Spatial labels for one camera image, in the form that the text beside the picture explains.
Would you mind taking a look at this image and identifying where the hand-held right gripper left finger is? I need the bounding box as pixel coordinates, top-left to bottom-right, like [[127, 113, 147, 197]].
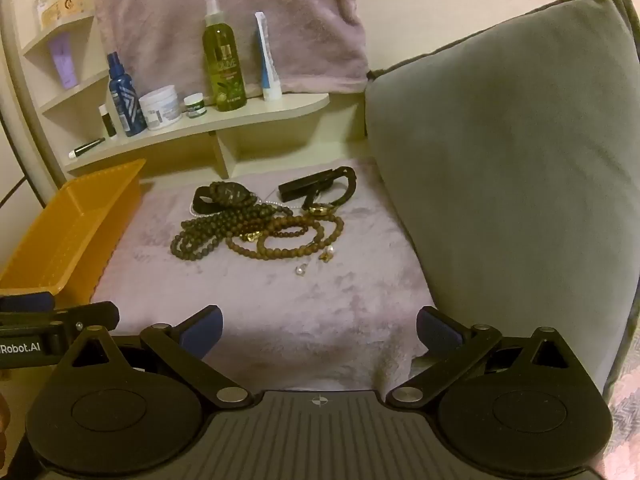
[[52, 305, 251, 408]]

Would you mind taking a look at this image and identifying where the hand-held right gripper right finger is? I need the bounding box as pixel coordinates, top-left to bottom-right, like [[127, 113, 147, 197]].
[[385, 305, 588, 408]]

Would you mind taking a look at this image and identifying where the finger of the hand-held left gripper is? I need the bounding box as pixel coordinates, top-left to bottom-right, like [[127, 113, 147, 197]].
[[0, 301, 121, 335], [0, 291, 55, 313]]

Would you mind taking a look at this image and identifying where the yellow plastic basket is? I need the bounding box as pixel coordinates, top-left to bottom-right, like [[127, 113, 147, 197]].
[[0, 158, 147, 303]]

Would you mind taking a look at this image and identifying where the dark bead necklace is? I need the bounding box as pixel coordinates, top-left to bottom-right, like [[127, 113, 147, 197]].
[[170, 202, 281, 262]]

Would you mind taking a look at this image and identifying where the brown bead necklace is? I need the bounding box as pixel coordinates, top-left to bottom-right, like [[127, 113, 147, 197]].
[[225, 212, 346, 273]]

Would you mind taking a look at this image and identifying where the black strap gold wristwatch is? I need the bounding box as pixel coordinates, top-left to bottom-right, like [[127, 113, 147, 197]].
[[300, 166, 358, 217]]

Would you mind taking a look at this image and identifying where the black round wristwatch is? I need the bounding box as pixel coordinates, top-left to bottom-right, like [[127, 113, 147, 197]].
[[192, 183, 256, 214]]

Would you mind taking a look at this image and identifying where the black pen with white tip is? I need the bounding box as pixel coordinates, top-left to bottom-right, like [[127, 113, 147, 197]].
[[68, 137, 107, 160]]

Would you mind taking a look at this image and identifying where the black rectangular box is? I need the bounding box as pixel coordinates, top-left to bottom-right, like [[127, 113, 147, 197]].
[[278, 169, 337, 204]]

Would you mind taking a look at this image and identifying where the grey pillow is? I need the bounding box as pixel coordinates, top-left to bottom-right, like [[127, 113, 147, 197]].
[[365, 0, 640, 401]]

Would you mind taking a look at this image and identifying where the small dark white-capped bottle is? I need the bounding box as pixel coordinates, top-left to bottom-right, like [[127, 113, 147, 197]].
[[98, 104, 119, 139]]

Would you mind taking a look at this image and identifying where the patterned pink bedsheet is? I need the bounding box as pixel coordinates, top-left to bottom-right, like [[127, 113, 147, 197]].
[[602, 320, 640, 463]]

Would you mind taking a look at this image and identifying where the cream corner shelf unit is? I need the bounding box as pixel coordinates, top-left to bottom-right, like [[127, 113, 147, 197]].
[[0, 0, 332, 187]]

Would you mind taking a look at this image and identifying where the blue spray bottle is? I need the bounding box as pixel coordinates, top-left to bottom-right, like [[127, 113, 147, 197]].
[[106, 51, 148, 137]]

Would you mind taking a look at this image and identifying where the white cream jar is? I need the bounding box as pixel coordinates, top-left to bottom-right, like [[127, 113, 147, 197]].
[[138, 85, 182, 131]]

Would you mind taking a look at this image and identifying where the small green label jar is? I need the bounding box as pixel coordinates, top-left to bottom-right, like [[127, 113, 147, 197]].
[[183, 93, 207, 120]]

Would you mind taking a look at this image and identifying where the purple tube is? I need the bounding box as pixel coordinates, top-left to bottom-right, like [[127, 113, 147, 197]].
[[47, 31, 80, 90]]

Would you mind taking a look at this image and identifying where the green spray bottle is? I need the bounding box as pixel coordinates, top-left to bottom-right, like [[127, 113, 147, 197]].
[[202, 0, 248, 112]]

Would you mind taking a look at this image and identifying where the white and blue tube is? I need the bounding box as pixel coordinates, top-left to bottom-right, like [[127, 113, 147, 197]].
[[254, 11, 284, 101]]

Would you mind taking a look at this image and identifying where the tan cardboard box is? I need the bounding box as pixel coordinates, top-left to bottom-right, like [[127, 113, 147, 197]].
[[40, 0, 85, 30]]

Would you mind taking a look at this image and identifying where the hanging pink fleece blanket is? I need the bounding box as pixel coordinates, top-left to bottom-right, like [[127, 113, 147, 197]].
[[89, 0, 371, 96]]

